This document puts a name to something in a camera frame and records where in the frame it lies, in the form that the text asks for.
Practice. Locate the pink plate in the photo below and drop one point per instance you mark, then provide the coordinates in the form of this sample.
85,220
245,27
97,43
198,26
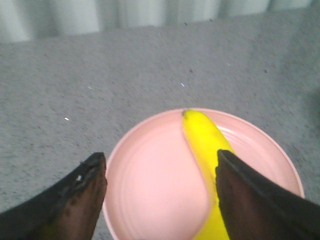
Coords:
154,187

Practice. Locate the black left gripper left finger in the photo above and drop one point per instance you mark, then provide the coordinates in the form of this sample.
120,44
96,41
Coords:
67,210

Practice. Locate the yellow banana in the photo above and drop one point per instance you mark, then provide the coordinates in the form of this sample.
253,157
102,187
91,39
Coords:
205,140

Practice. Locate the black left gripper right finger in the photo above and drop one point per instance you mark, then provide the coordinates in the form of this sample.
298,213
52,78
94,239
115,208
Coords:
255,208

